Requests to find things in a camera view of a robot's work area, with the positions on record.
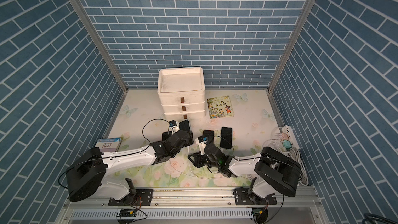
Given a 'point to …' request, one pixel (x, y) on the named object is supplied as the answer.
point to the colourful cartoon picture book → (219, 107)
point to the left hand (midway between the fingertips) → (193, 136)
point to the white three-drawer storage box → (182, 93)
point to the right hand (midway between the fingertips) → (190, 157)
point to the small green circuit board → (128, 213)
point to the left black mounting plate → (143, 197)
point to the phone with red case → (210, 134)
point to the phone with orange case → (166, 135)
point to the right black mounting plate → (242, 197)
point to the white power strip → (288, 129)
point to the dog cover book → (108, 144)
